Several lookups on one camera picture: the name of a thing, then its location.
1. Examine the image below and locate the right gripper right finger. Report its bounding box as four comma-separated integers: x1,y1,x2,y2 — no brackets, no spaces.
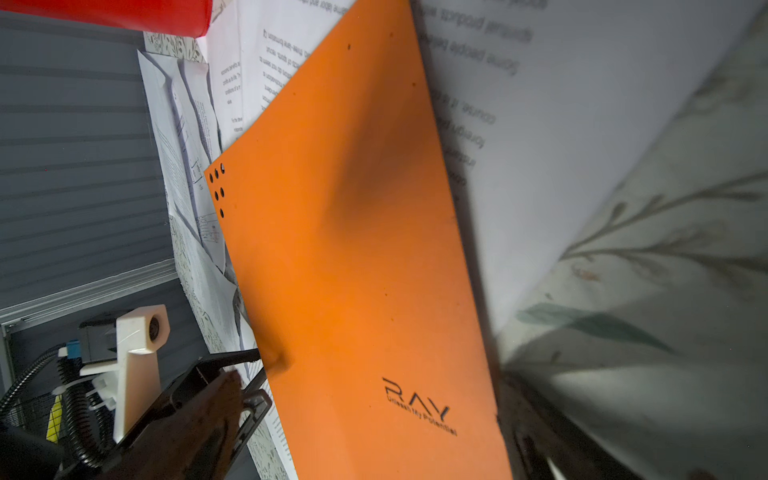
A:
497,373,639,479

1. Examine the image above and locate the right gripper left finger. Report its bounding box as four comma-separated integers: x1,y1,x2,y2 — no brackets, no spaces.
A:
98,349,273,479

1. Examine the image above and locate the orange folder black inside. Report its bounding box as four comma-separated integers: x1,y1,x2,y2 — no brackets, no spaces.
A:
206,1,511,479

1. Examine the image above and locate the printed paper sheet front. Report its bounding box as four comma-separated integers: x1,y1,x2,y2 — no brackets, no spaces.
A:
411,1,762,332

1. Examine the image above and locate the printed paper sheet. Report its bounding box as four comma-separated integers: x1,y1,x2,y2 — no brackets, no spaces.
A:
411,1,762,332
198,1,353,149

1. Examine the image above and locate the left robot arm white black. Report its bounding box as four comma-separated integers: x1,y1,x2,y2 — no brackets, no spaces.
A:
1,341,115,479

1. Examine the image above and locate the yellow marker in basket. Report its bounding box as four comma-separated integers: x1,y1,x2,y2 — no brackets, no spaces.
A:
45,395,63,444

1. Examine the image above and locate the diagram paper sheet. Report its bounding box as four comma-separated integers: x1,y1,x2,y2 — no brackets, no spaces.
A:
136,49,298,480

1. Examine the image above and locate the red pen cup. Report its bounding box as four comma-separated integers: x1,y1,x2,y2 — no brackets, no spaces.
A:
1,0,213,38

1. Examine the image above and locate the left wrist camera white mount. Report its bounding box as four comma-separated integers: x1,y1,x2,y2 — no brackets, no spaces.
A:
80,304,170,443

